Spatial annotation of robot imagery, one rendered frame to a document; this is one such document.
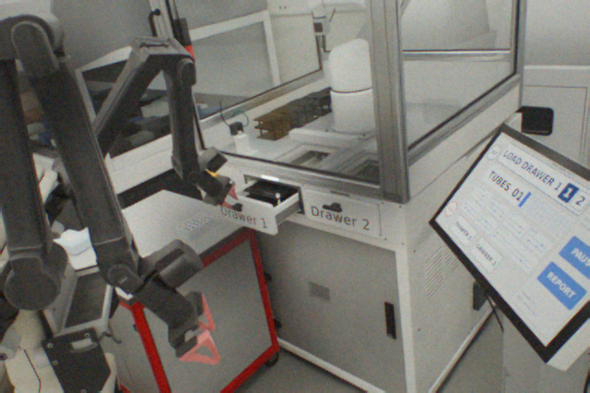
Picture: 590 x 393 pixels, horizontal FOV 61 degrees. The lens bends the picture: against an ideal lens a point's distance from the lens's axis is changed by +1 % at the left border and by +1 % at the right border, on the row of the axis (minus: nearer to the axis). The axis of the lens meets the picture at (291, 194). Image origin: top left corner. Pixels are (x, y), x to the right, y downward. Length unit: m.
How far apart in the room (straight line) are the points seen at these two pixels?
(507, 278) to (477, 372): 1.25
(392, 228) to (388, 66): 0.49
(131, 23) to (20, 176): 1.61
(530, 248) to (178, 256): 0.67
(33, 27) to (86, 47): 1.52
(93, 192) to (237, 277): 1.22
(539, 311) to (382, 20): 0.77
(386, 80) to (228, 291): 1.03
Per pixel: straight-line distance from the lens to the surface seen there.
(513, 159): 1.25
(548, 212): 1.11
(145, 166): 2.44
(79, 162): 0.82
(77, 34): 2.26
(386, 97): 1.39
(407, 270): 1.63
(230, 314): 2.02
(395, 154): 1.44
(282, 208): 1.71
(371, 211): 1.55
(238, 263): 1.97
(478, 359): 2.37
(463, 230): 1.25
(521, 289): 1.07
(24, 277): 0.89
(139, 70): 1.18
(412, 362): 1.87
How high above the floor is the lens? 1.64
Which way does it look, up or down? 25 degrees down
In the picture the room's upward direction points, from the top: 10 degrees counter-clockwise
